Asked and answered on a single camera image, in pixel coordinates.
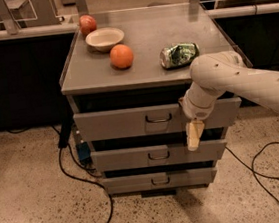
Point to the grey drawer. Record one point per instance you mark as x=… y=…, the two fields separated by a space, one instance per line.
x=111 y=160
x=171 y=179
x=151 y=120

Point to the crushed green can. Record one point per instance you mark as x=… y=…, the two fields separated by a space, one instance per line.
x=178 y=55

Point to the dark counter left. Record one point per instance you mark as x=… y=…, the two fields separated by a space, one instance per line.
x=30 y=70

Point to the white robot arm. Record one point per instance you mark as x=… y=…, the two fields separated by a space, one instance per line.
x=212 y=75

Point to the grey top drawer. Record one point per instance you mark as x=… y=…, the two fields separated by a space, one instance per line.
x=151 y=120

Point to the white bowl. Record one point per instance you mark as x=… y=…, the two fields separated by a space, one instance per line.
x=104 y=39

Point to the grey bottom drawer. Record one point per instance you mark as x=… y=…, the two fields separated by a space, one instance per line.
x=171 y=179

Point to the red apple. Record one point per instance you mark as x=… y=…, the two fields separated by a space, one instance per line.
x=87 y=24

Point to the grey drawer cabinet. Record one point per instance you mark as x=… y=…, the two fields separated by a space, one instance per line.
x=91 y=83

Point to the grey middle drawer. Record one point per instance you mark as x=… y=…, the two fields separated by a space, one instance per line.
x=111 y=160

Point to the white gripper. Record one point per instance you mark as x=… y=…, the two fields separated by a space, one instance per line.
x=196 y=111

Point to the orange fruit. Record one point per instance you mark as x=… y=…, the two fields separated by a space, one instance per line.
x=121 y=56

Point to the blue box on floor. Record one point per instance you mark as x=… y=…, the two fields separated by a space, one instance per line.
x=84 y=153

